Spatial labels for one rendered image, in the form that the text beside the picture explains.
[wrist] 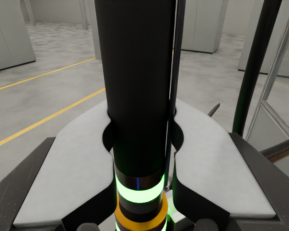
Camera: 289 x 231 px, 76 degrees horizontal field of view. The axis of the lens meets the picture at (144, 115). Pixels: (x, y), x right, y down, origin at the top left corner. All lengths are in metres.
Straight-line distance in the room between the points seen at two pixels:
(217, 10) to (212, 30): 0.59
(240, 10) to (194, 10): 5.18
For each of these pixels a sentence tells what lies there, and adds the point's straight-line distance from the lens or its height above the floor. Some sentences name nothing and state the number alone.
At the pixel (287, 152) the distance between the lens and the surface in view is 0.31.
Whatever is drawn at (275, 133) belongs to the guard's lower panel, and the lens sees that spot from 1.45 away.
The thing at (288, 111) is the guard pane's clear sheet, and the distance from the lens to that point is 1.38.
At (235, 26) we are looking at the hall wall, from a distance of 12.29.
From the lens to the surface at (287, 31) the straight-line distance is 1.52.
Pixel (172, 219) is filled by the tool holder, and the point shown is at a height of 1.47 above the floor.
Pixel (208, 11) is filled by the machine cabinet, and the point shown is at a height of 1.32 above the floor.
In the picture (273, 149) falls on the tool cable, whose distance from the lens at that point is 0.27.
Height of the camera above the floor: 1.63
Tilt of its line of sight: 32 degrees down
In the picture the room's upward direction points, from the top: straight up
